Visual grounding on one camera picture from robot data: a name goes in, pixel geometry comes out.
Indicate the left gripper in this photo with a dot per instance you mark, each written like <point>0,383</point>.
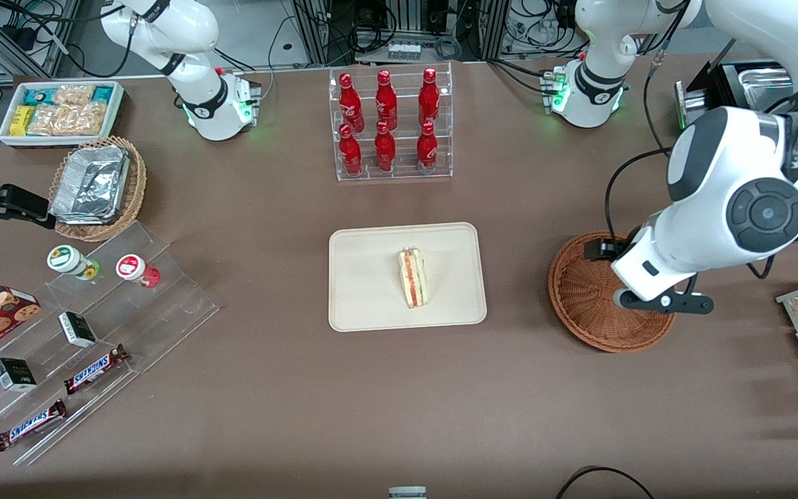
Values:
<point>612,249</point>

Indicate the triangular sandwich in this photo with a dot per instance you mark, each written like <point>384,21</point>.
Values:
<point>413,281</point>

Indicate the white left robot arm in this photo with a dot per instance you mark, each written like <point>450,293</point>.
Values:
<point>731,180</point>

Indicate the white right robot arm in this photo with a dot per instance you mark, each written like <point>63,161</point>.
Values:
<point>191,41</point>

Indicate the brown round wicker basket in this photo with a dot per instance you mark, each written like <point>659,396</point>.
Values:
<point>582,305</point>

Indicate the tan wicker basket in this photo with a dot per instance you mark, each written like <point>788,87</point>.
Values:
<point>137,187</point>

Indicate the beige rectangular serving tray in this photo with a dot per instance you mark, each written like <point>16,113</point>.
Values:
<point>364,277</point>

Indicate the white rectangular snack bin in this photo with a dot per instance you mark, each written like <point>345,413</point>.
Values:
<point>7,138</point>

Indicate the stacked aluminium foil containers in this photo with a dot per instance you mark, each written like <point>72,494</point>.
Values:
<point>91,184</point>

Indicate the green label yogurt cup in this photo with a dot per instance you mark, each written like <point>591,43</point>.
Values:
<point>66,260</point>

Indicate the yellow snack packet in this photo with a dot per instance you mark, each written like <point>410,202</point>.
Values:
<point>21,121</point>

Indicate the clear rice cracker bag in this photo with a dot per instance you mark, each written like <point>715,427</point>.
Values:
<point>46,121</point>
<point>86,119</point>
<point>73,94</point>

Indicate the teal snack packet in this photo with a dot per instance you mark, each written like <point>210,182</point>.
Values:
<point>39,95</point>
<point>102,94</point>

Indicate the red label yogurt cup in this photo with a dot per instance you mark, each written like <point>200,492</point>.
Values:
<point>132,268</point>

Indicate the small black carton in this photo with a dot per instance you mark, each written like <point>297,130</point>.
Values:
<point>77,329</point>
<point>14,374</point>

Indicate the clear acrylic stepped display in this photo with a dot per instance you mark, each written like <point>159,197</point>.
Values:
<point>163,305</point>

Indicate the brown Snickers bar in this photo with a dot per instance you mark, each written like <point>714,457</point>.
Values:
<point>30,425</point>
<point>94,369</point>

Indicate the red cola bottle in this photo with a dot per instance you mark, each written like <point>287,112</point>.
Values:
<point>429,97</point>
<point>427,149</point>
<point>350,152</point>
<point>349,100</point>
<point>386,100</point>
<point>384,149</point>

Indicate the black food warmer appliance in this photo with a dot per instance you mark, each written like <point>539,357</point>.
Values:
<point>724,86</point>

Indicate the clear acrylic bottle rack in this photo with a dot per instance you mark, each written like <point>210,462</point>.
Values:
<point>406,173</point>

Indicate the steel warmer pan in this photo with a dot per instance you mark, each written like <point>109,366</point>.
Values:
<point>766,75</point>

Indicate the white power strip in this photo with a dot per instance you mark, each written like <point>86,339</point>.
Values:
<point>404,50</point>

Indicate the small grey device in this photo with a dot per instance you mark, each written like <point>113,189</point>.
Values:
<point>407,493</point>

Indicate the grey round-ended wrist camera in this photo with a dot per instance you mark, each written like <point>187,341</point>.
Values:
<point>669,302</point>

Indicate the aluminium frame rack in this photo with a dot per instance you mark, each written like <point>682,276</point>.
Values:
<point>316,34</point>

